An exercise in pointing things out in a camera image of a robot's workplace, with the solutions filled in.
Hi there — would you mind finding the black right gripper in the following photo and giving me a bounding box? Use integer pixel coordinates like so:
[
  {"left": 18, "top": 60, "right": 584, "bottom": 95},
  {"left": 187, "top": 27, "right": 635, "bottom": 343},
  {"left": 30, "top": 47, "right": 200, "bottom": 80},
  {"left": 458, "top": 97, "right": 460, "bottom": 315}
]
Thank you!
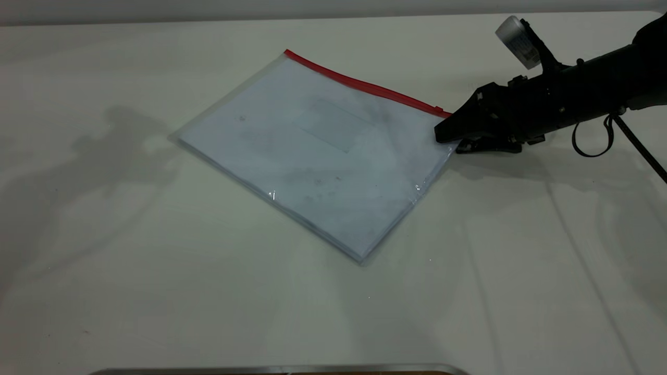
[{"left": 434, "top": 61, "right": 585, "bottom": 155}]

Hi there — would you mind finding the transparent zip bag red zipper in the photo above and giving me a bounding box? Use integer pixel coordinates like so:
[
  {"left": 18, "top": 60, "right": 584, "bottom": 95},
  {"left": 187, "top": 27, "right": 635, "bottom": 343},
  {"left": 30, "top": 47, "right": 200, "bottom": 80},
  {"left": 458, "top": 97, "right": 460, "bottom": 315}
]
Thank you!
[{"left": 169, "top": 48, "right": 460, "bottom": 267}]

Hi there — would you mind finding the white paper stack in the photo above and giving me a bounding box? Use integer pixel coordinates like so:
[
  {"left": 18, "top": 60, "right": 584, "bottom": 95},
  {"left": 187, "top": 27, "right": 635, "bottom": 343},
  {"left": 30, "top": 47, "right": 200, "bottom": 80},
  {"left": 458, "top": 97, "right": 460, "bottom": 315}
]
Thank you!
[{"left": 177, "top": 57, "right": 455, "bottom": 261}]

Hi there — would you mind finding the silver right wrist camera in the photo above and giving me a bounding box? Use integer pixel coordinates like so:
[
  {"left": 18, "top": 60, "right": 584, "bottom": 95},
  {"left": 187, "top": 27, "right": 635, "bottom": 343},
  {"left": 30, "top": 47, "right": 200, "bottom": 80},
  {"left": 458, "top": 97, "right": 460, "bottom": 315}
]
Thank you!
[{"left": 495, "top": 15, "right": 564, "bottom": 74}]

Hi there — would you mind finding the silver metal frame edge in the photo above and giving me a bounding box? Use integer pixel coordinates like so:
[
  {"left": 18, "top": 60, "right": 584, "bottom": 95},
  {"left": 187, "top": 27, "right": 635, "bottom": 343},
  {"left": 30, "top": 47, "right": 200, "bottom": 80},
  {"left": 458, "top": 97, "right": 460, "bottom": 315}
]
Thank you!
[{"left": 89, "top": 363, "right": 470, "bottom": 375}]

